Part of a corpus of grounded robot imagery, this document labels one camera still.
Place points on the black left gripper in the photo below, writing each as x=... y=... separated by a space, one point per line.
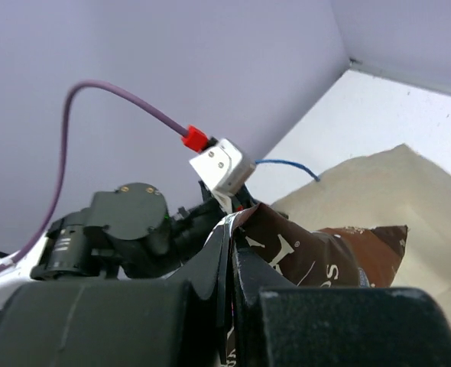
x=134 y=223

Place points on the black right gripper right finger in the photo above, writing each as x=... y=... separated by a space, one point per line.
x=279 y=324

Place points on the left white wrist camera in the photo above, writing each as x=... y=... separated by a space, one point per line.
x=222 y=166

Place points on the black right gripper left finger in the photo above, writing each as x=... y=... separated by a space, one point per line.
x=182 y=320

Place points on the blue checkered paper bag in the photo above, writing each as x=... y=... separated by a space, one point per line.
x=394 y=187

